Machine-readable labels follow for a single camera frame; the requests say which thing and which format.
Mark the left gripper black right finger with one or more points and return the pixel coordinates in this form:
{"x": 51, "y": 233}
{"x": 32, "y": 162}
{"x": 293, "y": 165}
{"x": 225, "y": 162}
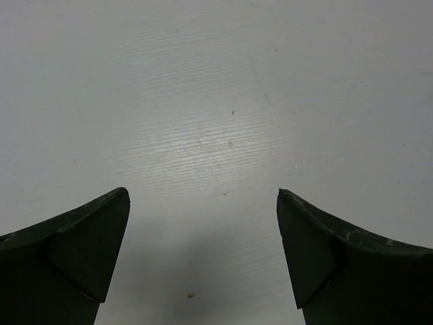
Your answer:
{"x": 343, "y": 274}

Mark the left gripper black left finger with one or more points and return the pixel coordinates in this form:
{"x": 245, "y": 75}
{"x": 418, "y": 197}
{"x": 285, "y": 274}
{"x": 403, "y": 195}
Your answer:
{"x": 59, "y": 271}

